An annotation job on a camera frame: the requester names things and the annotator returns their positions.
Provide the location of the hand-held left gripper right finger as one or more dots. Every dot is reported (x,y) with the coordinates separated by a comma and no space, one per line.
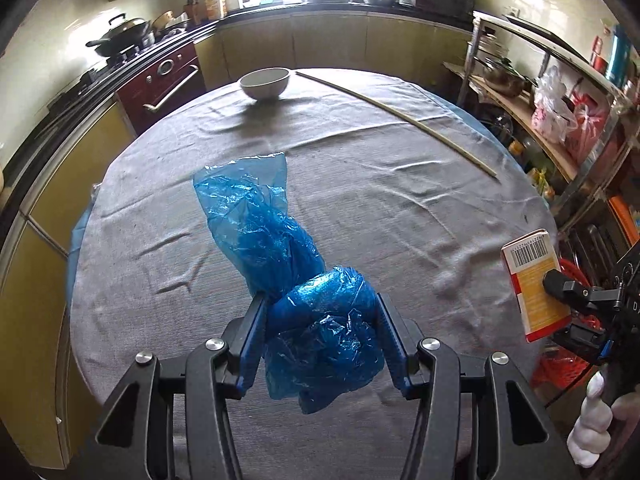
(395,355)

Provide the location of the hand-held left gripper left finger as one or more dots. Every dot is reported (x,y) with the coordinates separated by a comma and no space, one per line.
(250,355)

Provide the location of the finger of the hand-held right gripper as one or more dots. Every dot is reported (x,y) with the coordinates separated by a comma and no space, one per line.
(580,340)
(560,285)

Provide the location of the white and orange carton box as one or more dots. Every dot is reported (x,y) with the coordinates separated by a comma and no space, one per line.
(530,280)

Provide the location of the red plastic basket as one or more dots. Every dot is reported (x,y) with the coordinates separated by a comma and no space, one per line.
(560,372)

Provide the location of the blue plastic bag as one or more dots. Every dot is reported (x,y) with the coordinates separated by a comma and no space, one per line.
(320,330)

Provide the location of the person's right hand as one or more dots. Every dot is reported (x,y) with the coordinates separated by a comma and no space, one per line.
(592,425)

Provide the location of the red plastic bag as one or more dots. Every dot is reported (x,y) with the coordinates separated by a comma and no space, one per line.
(590,135)

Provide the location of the white and pink plastic bag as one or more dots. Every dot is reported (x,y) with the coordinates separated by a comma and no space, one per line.
(550,115)

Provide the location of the steel pot with lid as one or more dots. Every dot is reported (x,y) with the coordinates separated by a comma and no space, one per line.
(502,80)

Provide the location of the red bottle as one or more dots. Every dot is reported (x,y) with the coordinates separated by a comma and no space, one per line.
(599,57)

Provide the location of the long thin wooden stick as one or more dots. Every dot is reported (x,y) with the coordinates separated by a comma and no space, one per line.
(400,117)

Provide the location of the blue thermos bottle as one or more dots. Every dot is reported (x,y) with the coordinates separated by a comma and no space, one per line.
(619,57)

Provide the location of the metal storage rack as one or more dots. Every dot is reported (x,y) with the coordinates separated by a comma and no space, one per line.
(540,42)

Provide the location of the white bowl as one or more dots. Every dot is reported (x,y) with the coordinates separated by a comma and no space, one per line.
(265,82)

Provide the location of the dark red oven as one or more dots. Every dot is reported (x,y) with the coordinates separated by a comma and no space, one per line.
(160,90)

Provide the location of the yellow kitchen base cabinets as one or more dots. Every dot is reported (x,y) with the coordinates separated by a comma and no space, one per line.
(325,42)

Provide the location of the gas stove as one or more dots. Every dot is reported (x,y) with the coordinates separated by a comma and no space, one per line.
(150,47)

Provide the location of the black wok with lid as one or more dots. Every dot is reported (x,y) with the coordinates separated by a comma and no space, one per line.
(122,35)

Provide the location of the orange packet on counter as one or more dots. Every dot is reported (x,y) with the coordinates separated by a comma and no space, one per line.
(216,7)

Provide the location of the knife block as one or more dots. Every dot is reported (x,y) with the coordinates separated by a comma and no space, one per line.
(194,7)

